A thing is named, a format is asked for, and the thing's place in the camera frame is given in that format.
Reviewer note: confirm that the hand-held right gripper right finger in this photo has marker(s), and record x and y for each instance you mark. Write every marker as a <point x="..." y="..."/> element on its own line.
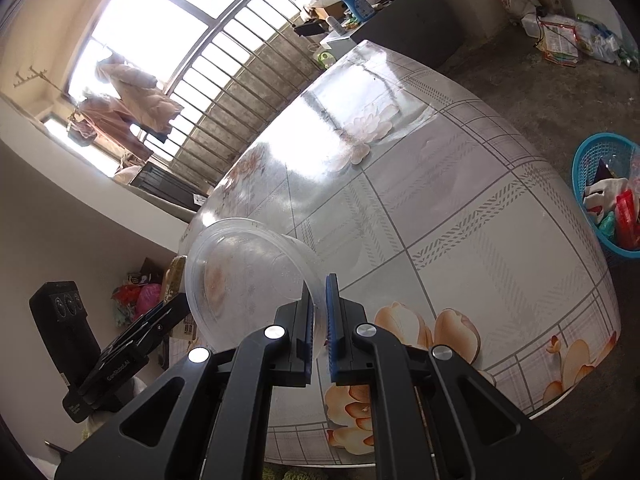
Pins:
<point x="331" y="330"/>

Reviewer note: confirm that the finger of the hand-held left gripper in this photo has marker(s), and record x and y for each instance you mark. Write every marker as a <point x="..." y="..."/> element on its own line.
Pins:
<point x="150" y="327"/>

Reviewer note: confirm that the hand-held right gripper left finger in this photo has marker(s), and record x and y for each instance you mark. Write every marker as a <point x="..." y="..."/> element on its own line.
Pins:
<point x="306" y="345"/>

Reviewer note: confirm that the clear plastic container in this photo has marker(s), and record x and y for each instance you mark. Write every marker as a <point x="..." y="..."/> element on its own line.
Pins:
<point x="240" y="280"/>

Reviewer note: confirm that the green plastic bag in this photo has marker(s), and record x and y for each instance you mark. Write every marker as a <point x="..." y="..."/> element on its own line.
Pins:
<point x="606" y="225"/>

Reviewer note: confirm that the blue plastic basket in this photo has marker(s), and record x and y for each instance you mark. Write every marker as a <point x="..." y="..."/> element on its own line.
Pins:
<point x="582" y="170"/>

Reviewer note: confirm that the red plastic wrapper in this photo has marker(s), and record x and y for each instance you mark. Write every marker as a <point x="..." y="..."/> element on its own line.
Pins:
<point x="627" y="220"/>

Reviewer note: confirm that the purple snack bag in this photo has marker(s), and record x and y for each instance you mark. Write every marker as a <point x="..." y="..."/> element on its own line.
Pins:
<point x="607" y="170"/>

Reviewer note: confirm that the pink plastic bag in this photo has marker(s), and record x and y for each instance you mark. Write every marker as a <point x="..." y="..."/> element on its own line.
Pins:
<point x="149" y="300"/>

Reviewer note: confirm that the red shopping bag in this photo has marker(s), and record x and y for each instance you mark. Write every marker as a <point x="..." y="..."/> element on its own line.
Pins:
<point x="126" y="292"/>

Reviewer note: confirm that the black printed box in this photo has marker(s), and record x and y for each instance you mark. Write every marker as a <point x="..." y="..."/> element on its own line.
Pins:
<point x="145" y="272"/>

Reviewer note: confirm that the green white rug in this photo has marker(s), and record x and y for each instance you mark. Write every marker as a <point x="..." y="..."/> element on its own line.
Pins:
<point x="285" y="475"/>

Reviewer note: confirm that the white red paper card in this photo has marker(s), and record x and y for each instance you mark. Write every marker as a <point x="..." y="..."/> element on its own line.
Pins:
<point x="200" y="199"/>

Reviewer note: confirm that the hanging pink garment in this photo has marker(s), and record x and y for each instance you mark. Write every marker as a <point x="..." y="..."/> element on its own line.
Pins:
<point x="112" y="120"/>

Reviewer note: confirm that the hanging pale padded jacket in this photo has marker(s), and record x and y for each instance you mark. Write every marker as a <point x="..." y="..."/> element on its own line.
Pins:
<point x="140" y="95"/>

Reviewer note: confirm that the metal window railing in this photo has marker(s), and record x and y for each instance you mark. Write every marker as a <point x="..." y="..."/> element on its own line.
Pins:
<point x="240" y="90"/>

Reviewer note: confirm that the white green paper bag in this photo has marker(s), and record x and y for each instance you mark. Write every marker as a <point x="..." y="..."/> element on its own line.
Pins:
<point x="324" y="57"/>

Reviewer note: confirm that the black bag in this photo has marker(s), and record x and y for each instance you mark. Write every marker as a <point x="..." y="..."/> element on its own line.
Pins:
<point x="307" y="29"/>

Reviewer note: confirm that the small white bottle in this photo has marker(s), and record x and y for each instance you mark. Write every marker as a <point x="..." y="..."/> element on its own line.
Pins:
<point x="334" y="26"/>

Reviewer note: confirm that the grey low cabinet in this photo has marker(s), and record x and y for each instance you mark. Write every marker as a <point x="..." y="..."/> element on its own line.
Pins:
<point x="400" y="20"/>

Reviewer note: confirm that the cardboard box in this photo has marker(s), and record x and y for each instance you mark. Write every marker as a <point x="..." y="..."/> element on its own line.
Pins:
<point x="335" y="11"/>

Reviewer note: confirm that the blue detergent bottle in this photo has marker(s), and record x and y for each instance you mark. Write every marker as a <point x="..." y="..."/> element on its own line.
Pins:
<point x="357" y="2"/>

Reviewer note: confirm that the clear bag of papers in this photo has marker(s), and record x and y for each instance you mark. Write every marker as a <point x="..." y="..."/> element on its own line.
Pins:
<point x="560" y="40"/>

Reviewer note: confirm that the crumpled clear plastic bag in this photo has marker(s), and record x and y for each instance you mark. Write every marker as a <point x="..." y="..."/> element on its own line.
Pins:
<point x="600" y="37"/>

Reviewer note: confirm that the wall hook rack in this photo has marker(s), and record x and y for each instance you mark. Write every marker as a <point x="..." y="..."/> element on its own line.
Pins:
<point x="30" y="76"/>

